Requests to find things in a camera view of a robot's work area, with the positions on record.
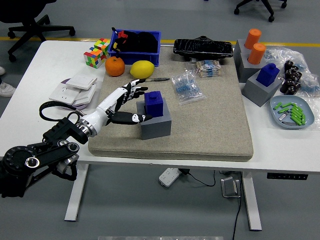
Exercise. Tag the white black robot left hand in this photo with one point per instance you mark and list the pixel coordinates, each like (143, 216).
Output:
(107, 103)

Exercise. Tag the blue square seal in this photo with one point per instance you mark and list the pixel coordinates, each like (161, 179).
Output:
(267, 75)
(155, 105)

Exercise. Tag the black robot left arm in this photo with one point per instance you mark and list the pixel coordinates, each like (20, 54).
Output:
(62, 130)

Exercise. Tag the grey seal holder block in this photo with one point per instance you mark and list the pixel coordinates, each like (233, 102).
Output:
(157, 128)
(257, 93)

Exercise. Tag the purple plate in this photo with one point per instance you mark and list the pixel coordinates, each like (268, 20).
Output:
(82, 106)

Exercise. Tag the orange fruit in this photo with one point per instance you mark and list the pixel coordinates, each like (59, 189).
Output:
(115, 67)

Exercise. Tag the white socket plate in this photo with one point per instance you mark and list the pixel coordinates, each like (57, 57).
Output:
(62, 93)

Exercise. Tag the large colourful puzzle cube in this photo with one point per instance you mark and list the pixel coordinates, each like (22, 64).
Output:
(93, 58)

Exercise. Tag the yellow lemon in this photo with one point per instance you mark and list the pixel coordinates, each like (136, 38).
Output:
(142, 70)

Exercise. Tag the blue plastic bin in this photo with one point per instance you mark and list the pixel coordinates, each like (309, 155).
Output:
(142, 58)

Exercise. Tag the black pen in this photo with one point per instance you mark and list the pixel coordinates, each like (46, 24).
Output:
(160, 79)

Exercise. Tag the small colourful puzzle cube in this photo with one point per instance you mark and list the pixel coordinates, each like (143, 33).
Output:
(102, 45)

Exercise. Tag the black cloth bundle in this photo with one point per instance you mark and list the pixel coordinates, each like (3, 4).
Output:
(142, 42)

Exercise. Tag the red cloth piece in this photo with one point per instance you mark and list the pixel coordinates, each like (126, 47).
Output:
(122, 34)

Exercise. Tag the bag of blue resistors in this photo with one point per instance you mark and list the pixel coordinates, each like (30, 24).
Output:
(187, 87)

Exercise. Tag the white table leg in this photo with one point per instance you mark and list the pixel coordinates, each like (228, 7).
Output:
(76, 192)
(252, 202)

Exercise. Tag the white power strip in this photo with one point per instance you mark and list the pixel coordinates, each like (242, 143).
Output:
(169, 177)

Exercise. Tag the grey-brown mat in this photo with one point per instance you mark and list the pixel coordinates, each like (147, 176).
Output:
(205, 130)

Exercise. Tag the person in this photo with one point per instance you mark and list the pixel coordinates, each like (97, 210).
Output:
(6, 89)

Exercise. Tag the black wrapped keyboard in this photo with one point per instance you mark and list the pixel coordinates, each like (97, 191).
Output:
(202, 48)

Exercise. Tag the black office chair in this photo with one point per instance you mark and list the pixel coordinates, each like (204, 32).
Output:
(265, 5)
(25, 10)

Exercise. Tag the grey cylinder holder block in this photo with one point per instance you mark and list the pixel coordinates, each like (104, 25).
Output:
(246, 72)
(238, 51)

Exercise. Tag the silver metal stand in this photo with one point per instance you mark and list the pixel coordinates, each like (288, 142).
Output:
(230, 187)

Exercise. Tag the orange cylinder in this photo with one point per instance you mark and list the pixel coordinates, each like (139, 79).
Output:
(253, 38)
(257, 53)

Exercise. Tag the green battery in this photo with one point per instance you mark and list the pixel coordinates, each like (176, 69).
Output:
(286, 105)
(297, 108)
(297, 120)
(298, 112)
(297, 116)
(277, 106)
(284, 110)

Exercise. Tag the small white usb stick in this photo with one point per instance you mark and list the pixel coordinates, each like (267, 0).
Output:
(283, 117)

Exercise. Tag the silver metal blade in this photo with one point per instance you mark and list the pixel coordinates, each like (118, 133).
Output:
(289, 123)

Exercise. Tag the clear plastic bags pile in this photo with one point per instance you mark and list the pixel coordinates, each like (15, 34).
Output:
(290, 53)

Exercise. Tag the black desk control panel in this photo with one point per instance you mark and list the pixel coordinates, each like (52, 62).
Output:
(287, 176)

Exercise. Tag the blue-grey plate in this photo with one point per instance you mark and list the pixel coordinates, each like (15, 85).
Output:
(308, 112)

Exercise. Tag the white blank switch plate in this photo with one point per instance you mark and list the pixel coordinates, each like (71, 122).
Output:
(81, 82)

